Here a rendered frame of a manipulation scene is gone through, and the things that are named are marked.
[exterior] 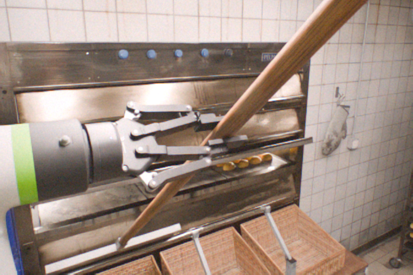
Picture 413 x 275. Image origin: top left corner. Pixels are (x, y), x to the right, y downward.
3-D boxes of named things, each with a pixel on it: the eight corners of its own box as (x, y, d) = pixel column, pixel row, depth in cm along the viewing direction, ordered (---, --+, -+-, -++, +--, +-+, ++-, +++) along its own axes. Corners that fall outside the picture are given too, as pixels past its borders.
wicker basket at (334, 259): (237, 257, 229) (238, 223, 223) (292, 232, 259) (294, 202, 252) (287, 302, 190) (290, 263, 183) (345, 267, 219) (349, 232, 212)
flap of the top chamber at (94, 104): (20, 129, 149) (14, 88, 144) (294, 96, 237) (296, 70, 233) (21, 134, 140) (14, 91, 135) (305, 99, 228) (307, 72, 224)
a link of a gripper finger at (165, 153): (135, 143, 41) (136, 153, 40) (212, 143, 46) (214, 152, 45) (129, 154, 44) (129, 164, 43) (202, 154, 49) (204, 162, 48)
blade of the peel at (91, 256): (180, 229, 143) (179, 223, 144) (46, 274, 116) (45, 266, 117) (160, 244, 171) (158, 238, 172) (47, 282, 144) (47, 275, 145)
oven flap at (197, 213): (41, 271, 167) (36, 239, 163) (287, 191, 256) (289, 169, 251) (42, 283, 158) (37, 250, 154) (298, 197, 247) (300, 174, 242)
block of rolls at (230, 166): (187, 148, 280) (187, 143, 279) (232, 140, 304) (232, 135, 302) (226, 172, 229) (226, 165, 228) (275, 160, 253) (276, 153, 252)
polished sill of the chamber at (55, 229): (34, 234, 162) (33, 228, 161) (290, 166, 251) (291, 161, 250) (35, 241, 157) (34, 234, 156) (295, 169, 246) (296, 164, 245)
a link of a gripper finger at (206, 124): (194, 132, 50) (193, 128, 50) (231, 126, 53) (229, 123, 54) (201, 123, 47) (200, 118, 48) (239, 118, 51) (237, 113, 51)
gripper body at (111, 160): (77, 137, 44) (141, 129, 49) (88, 195, 41) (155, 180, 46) (81, 110, 38) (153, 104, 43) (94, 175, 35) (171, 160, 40)
